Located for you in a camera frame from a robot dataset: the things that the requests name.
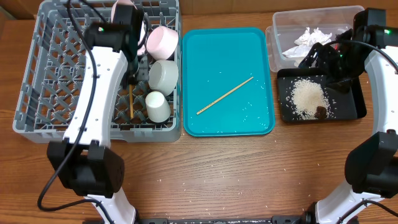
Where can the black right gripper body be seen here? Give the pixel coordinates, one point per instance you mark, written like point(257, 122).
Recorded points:
point(325, 58)

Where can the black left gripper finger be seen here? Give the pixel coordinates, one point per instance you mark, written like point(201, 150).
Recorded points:
point(143, 71)
point(129, 78)

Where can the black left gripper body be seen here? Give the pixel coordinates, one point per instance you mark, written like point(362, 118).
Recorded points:
point(134, 63)

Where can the wooden chopstick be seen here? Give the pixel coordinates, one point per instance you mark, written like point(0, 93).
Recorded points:
point(224, 96)
point(131, 101)

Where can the white napkin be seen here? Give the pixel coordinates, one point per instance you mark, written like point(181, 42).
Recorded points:
point(304, 43)

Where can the white green bowl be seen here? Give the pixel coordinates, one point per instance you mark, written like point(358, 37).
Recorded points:
point(163, 76)

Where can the large pink plate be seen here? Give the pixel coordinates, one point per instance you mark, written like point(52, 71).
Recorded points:
point(141, 48)

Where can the small pink bowl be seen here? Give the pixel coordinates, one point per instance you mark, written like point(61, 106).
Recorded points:
point(162, 42)

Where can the pile of white rice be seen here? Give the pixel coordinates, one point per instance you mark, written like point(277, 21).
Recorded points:
point(303, 98)

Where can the cream paper cup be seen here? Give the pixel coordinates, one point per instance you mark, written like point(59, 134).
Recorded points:
point(157, 107)

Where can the brown food scrap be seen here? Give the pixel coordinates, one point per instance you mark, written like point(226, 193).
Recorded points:
point(321, 112)

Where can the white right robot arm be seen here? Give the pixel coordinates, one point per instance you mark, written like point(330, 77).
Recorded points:
point(371, 168)

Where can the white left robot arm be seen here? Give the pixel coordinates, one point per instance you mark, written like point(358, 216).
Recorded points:
point(83, 159)

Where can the black food waste tray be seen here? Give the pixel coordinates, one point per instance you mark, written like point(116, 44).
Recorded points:
point(344, 106)

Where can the clear plastic waste bin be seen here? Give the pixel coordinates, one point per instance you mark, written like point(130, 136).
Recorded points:
point(293, 33)

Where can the grey dishwasher rack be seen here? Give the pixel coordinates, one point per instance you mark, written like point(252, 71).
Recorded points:
point(54, 75)

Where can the teal serving tray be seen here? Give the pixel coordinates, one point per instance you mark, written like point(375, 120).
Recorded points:
point(214, 61)

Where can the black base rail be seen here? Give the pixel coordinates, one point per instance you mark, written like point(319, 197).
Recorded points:
point(279, 219)

